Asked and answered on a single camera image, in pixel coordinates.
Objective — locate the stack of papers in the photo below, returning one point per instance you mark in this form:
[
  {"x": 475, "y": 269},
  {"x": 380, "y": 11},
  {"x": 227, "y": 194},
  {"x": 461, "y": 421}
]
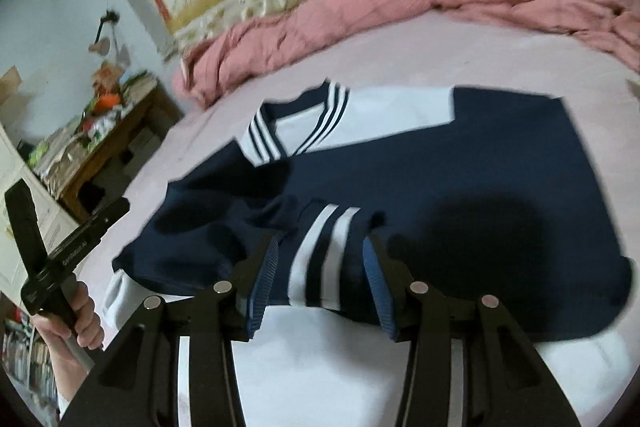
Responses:
[{"x": 55, "y": 154}]

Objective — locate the wooden side table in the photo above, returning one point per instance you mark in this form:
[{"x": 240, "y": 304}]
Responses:
[{"x": 125, "y": 132}]

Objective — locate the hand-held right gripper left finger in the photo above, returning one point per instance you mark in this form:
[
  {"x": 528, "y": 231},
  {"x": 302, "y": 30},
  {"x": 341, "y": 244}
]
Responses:
[{"x": 260, "y": 297}]

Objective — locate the white drawer cabinet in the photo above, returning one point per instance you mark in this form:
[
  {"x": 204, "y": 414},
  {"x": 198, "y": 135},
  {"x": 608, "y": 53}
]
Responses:
[{"x": 12, "y": 257}]

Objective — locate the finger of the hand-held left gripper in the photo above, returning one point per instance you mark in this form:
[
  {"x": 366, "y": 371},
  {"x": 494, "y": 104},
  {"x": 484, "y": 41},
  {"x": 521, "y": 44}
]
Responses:
[{"x": 112, "y": 217}]

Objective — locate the white and navy jacket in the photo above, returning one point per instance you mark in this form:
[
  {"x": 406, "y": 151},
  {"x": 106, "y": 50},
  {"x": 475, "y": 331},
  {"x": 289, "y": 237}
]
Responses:
[{"x": 450, "y": 157}]

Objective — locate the cardboard box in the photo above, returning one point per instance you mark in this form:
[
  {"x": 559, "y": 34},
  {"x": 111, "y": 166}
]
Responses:
[{"x": 10, "y": 82}]

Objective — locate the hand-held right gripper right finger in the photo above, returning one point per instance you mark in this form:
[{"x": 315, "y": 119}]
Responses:
[{"x": 380, "y": 287}]

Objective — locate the shelf of books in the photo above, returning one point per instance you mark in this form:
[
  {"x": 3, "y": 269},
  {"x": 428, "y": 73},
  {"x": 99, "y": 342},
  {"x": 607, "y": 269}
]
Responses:
[{"x": 25, "y": 357}]

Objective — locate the orange paper bag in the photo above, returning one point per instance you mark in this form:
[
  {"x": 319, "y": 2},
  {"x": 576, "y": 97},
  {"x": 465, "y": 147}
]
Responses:
[{"x": 107, "y": 74}]

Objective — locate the person's left hand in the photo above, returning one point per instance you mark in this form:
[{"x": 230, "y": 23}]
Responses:
[{"x": 90, "y": 322}]

